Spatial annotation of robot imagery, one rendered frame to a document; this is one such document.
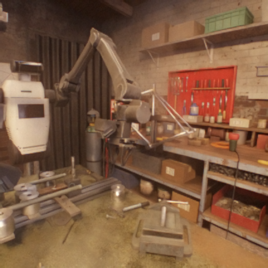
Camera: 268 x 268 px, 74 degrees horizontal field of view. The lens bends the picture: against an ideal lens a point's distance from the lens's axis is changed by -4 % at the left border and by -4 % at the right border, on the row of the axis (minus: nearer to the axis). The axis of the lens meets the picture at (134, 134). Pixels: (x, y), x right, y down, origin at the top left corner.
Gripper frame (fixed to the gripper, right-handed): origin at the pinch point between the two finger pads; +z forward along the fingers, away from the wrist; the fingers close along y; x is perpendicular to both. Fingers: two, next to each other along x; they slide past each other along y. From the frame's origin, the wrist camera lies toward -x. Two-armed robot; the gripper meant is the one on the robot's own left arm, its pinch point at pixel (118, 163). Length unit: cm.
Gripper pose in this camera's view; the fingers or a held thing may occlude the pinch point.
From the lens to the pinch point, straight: 65.1
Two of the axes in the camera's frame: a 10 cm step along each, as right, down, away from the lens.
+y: 7.6, 1.3, -6.3
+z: -1.3, 9.9, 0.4
